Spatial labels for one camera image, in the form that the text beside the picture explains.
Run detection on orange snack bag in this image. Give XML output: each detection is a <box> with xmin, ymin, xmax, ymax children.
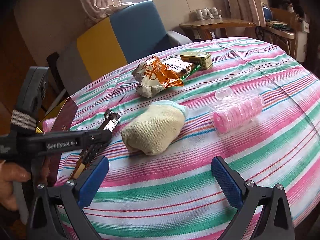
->
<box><xmin>132</xmin><ymin>55</ymin><xmax>185</xmax><ymax>98</ymax></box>

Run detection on blue globe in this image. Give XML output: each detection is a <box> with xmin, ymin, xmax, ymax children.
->
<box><xmin>261</xmin><ymin>4</ymin><xmax>274</xmax><ymax>22</ymax></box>

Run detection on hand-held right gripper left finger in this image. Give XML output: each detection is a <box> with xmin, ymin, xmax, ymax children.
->
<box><xmin>26</xmin><ymin>156</ymin><xmax>110</xmax><ymax>240</ymax></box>

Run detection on wooden wardrobe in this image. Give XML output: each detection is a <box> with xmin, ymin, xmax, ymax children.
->
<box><xmin>0</xmin><ymin>5</ymin><xmax>50</xmax><ymax>130</ymax></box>

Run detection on black iron treadle table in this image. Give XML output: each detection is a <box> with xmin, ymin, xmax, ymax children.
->
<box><xmin>255</xmin><ymin>20</ymin><xmax>297</xmax><ymax>53</ymax></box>

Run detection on striped pink green tablecloth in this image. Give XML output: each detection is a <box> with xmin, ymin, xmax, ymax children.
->
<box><xmin>54</xmin><ymin>37</ymin><xmax>320</xmax><ymax>240</ymax></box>

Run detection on cluttered wooden shelf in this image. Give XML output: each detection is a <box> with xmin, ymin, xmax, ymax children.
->
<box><xmin>265</xmin><ymin>0</ymin><xmax>310</xmax><ymax>33</ymax></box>

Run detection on green-ended cracker packet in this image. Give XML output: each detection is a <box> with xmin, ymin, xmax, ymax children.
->
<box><xmin>162</xmin><ymin>57</ymin><xmax>202</xmax><ymax>80</ymax></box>

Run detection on person's left hand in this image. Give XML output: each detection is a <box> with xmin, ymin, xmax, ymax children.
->
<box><xmin>0</xmin><ymin>161</ymin><xmax>32</xmax><ymax>211</ymax></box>

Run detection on wooden side table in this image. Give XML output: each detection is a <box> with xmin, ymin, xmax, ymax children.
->
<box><xmin>179</xmin><ymin>17</ymin><xmax>257</xmax><ymax>41</ymax></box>

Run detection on large pink hair roller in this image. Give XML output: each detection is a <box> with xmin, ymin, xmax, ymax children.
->
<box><xmin>209</xmin><ymin>86</ymin><xmax>265</xmax><ymax>137</ymax></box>

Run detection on gold tin container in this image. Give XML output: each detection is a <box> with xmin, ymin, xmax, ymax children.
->
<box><xmin>35</xmin><ymin>96</ymin><xmax>79</xmax><ymax>188</ymax></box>

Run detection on green gold carton box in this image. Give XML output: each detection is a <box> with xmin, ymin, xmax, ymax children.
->
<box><xmin>180</xmin><ymin>51</ymin><xmax>213</xmax><ymax>70</ymax></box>

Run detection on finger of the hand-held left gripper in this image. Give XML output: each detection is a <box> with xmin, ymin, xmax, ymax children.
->
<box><xmin>83</xmin><ymin>129</ymin><xmax>113</xmax><ymax>151</ymax></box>

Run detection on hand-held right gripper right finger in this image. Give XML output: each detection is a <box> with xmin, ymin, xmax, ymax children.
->
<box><xmin>211</xmin><ymin>156</ymin><xmax>295</xmax><ymax>240</ymax></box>

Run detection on cream sock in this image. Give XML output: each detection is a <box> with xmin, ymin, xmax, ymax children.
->
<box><xmin>121</xmin><ymin>100</ymin><xmax>189</xmax><ymax>157</ymax></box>

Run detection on group of glass cups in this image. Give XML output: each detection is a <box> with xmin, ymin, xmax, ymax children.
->
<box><xmin>193</xmin><ymin>7</ymin><xmax>223</xmax><ymax>20</ymax></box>

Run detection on grey yellow blue chair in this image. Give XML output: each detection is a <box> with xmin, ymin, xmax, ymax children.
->
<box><xmin>46</xmin><ymin>0</ymin><xmax>193</xmax><ymax>95</ymax></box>

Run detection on small pink hair roller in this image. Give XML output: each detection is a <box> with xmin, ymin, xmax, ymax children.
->
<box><xmin>42</xmin><ymin>119</ymin><xmax>57</xmax><ymax>133</ymax></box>

